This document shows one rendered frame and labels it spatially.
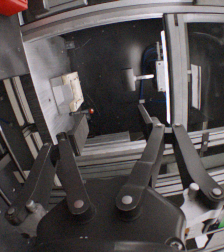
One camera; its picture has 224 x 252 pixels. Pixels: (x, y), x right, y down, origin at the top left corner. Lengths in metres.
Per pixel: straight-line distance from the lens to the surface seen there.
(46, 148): 0.17
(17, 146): 0.83
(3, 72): 0.37
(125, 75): 0.59
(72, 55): 0.86
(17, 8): 0.42
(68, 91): 0.63
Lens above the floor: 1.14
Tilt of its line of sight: 5 degrees down
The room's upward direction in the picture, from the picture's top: 81 degrees clockwise
